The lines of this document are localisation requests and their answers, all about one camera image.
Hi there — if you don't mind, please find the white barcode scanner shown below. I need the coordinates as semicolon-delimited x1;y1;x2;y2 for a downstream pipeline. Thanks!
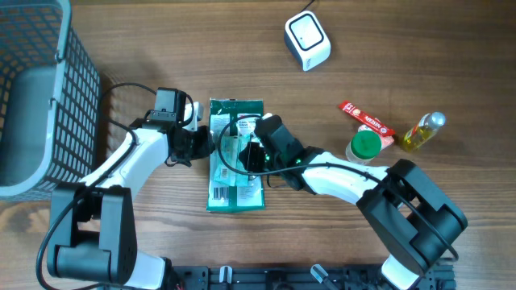
284;10;331;72

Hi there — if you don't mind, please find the green lidded cup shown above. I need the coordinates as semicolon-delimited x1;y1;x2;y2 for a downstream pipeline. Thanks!
345;130;381;164

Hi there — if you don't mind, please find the grey plastic mesh basket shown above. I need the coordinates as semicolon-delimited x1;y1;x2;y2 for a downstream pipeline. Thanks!
1;0;102;201

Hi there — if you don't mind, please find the left camera cable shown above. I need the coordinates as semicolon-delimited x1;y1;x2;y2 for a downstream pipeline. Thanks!
35;82;158;290

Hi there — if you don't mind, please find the red tissue pack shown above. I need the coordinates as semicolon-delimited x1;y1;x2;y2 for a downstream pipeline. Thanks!
357;124;394;150

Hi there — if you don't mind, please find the red coffee stick sachet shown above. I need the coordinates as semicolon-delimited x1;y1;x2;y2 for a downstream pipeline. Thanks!
339;101;395;137

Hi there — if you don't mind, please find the green sponge package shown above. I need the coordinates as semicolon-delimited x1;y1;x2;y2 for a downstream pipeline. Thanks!
206;99;265;213

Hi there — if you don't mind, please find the teal snack packet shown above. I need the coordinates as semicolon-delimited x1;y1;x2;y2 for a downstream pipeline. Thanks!
213;136;249;187

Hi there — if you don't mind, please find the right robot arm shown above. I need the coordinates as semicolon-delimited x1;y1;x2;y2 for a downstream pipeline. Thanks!
239;114;468;289

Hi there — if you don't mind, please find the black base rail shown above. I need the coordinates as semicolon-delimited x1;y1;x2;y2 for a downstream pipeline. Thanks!
160;263;456;290

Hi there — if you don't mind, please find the yellow dish soap bottle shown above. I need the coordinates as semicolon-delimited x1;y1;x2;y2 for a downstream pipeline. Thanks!
402;111;446;152

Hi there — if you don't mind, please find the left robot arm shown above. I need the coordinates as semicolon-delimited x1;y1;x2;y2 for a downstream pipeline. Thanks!
35;88;214;289

